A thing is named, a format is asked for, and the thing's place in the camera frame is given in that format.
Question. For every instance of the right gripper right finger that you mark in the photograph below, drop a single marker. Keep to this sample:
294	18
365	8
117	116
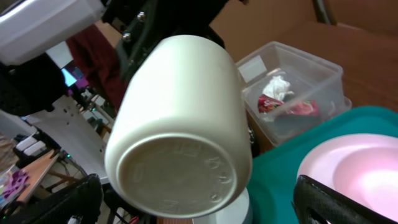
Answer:
314	202

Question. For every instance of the teal serving tray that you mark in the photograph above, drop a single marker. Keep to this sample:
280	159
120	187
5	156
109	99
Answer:
274	173

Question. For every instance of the small pink bowl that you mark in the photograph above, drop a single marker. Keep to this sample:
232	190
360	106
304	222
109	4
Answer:
362	167

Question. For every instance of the cream ceramic cup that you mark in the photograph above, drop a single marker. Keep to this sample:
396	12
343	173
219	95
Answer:
180	144

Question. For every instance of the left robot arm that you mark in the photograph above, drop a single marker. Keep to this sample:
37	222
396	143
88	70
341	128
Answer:
30	79

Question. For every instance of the red foil snack wrapper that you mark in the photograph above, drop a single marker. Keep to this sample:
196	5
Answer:
267	104

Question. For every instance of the clear plastic storage bin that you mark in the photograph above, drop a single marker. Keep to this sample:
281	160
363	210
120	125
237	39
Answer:
310	78

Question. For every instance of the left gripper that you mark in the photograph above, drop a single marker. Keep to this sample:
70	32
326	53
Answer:
144	23

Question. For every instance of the grey bowl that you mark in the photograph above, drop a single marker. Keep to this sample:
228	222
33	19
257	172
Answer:
238	212

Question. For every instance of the white napkin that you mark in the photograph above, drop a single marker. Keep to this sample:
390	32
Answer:
277	88

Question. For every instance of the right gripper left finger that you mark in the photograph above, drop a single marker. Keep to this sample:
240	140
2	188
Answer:
81	200

